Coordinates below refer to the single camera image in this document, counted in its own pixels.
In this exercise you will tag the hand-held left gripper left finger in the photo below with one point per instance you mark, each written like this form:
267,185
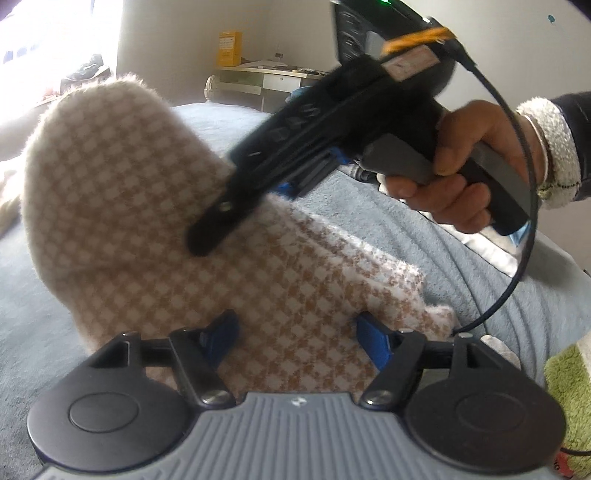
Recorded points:
226,334

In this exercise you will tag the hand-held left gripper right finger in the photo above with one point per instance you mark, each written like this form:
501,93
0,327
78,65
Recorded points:
371,339

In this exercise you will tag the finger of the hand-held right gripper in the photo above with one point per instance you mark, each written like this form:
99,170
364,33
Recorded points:
314,173
217,226

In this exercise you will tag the beige houndstooth wool coat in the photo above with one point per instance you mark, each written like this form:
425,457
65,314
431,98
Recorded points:
115,184

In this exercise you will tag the person's right forearm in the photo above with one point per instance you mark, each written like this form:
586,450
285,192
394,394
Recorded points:
561,138

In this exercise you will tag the person's right hand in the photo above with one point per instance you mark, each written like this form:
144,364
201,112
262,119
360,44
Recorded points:
461,124

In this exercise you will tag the white green desk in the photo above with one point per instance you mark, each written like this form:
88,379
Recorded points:
277,83

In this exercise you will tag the white fluffy garment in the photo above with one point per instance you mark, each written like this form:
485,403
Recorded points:
501,350

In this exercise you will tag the cream carved bedpost finial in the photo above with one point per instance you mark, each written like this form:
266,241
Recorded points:
211,87

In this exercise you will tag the white folded garment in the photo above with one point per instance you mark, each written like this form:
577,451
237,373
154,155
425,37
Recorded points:
494,258

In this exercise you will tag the yellow box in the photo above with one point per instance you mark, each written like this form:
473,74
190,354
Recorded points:
228,48

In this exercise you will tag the black shoes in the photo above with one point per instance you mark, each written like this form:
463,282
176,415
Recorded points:
85,69

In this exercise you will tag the green fluffy garment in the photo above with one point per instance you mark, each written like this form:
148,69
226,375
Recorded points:
570,392

